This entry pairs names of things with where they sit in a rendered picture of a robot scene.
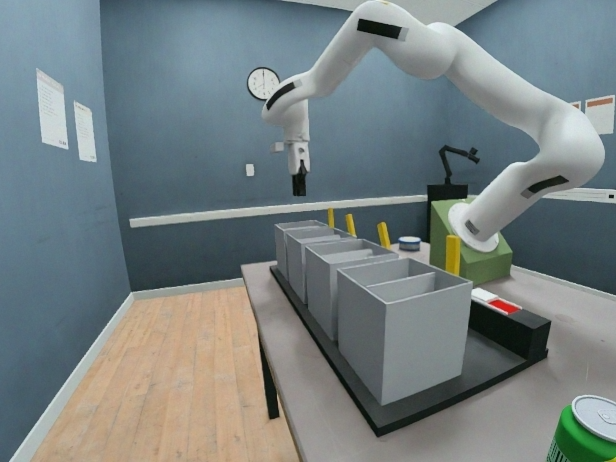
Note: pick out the green drink can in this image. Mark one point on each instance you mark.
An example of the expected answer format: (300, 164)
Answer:
(586, 432)

